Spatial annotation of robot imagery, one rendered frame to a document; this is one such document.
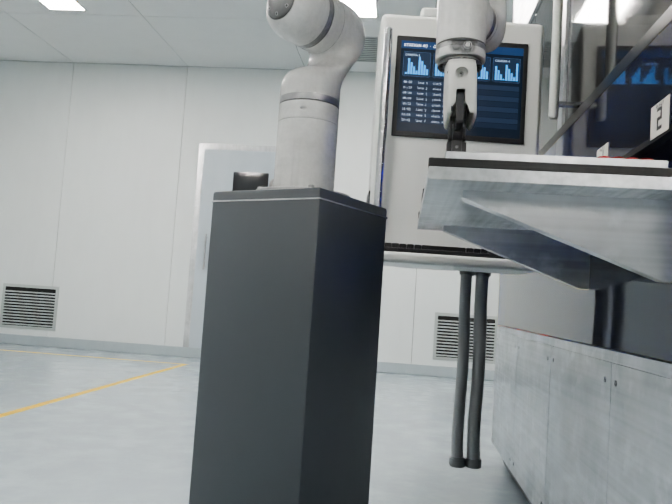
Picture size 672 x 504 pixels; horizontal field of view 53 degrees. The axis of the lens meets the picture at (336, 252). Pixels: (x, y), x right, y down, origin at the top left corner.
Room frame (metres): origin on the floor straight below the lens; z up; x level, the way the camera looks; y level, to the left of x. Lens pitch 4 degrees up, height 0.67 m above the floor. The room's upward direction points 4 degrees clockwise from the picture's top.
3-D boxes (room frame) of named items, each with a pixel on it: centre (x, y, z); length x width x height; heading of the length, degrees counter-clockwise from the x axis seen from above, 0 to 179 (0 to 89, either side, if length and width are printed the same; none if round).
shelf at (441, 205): (1.34, -0.41, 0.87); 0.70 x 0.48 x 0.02; 174
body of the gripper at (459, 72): (1.12, -0.19, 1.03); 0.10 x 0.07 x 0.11; 174
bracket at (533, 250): (1.59, -0.42, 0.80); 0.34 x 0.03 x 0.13; 84
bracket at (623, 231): (1.09, -0.37, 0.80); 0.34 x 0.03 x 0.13; 84
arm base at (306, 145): (1.32, 0.07, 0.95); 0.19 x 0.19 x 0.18
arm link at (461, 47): (1.12, -0.19, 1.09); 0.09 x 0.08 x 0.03; 174
